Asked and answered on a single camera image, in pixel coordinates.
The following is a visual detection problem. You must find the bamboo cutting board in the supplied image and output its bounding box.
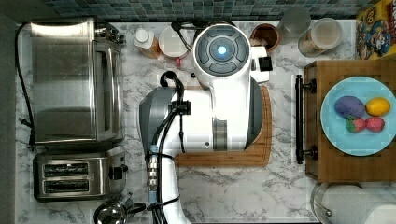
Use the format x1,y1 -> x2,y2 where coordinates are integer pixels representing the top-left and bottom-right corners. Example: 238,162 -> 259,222
176,86 -> 272,167

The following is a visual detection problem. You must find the purple toy fruit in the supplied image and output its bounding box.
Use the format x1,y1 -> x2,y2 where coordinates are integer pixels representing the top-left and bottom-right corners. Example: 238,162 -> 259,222
334,95 -> 365,119

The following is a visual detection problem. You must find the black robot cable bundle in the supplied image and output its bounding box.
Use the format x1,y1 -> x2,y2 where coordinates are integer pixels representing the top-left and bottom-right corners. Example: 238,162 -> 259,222
145,70 -> 192,224

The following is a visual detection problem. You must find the black drawer handle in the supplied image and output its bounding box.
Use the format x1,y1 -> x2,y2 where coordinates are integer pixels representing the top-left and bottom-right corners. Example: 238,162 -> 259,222
295,75 -> 317,164

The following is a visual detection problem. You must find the wooden drawer box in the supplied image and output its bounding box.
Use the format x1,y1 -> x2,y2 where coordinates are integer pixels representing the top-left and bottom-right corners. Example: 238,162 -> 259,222
304,60 -> 396,182

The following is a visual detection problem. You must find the frosted glass jar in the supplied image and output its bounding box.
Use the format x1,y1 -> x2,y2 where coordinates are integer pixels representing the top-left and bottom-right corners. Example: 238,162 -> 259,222
276,7 -> 311,45

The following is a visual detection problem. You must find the red toy strawberry left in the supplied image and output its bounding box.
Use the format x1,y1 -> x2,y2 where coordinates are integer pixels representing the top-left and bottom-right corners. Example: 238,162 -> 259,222
346,118 -> 366,133

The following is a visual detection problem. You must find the stainless steel toaster oven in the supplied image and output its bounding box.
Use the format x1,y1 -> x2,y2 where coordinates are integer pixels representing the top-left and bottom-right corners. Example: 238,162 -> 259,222
31,17 -> 124,145

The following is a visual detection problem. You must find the shiny steel kettle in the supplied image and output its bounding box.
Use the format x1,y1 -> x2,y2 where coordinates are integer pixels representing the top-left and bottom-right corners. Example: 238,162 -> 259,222
93,192 -> 147,224

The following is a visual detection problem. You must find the stainless steel two-slot toaster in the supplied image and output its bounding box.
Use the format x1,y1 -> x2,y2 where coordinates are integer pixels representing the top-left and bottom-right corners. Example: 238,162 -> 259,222
33,147 -> 128,203

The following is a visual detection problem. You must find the white and pink mug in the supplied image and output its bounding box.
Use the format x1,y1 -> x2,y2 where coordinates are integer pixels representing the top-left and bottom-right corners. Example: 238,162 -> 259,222
159,26 -> 189,67

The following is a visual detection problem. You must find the red toy strawberry right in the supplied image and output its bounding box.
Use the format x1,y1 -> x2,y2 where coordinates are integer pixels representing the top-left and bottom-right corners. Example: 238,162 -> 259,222
365,117 -> 385,133

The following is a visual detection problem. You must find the light blue plate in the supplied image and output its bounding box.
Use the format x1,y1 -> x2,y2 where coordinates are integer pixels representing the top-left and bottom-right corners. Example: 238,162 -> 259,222
320,77 -> 396,156

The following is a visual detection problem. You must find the black toaster oven power cord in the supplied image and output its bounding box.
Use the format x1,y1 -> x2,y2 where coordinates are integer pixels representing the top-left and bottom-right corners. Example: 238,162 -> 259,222
14,23 -> 35,151

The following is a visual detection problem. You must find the brown wooden utensil holder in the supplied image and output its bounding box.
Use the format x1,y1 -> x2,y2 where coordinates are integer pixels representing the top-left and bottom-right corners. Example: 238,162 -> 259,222
249,23 -> 280,52

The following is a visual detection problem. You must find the white paper towel roll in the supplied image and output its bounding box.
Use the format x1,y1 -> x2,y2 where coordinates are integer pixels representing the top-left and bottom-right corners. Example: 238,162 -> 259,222
321,185 -> 396,224

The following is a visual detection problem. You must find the yellow toy lemon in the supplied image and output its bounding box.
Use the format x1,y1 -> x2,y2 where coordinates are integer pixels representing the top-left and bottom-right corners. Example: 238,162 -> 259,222
365,97 -> 390,117

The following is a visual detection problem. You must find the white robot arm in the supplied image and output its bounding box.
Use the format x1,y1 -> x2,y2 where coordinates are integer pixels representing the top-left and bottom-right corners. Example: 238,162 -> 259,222
138,23 -> 272,224

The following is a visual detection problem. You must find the yellow cereal box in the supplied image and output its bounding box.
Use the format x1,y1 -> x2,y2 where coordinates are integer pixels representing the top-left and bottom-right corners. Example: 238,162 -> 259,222
356,0 -> 396,60

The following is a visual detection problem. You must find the red toy strawberry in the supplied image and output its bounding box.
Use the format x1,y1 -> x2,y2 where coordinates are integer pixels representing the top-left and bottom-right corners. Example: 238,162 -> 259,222
365,117 -> 385,133
346,118 -> 366,133

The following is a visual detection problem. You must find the clear cereal jar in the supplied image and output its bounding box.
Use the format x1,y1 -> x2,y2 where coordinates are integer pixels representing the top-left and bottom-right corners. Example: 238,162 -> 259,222
298,18 -> 343,58

